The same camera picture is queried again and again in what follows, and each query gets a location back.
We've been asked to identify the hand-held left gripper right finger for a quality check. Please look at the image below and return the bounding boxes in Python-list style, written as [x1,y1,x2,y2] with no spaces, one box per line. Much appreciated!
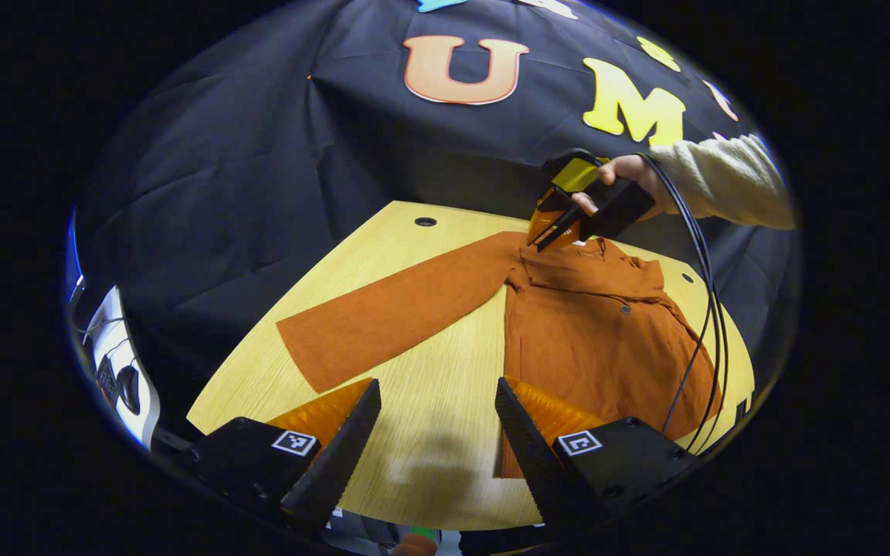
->
[494,377,701,530]

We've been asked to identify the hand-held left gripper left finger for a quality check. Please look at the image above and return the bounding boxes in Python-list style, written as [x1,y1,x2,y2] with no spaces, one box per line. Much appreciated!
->
[186,378,382,534]

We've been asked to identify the orange ribbed jacket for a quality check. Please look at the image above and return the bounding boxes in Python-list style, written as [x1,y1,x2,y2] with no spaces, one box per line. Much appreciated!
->
[275,230,724,480]

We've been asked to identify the white device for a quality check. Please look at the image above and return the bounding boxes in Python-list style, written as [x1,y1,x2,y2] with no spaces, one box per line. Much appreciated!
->
[66,208,161,453]

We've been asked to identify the black backdrop cloth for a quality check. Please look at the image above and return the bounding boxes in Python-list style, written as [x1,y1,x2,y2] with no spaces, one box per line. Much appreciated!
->
[70,0,801,441]

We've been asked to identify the black cable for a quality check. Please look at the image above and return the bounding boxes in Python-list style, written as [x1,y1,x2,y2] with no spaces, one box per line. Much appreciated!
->
[646,154,728,455]
[638,153,716,435]

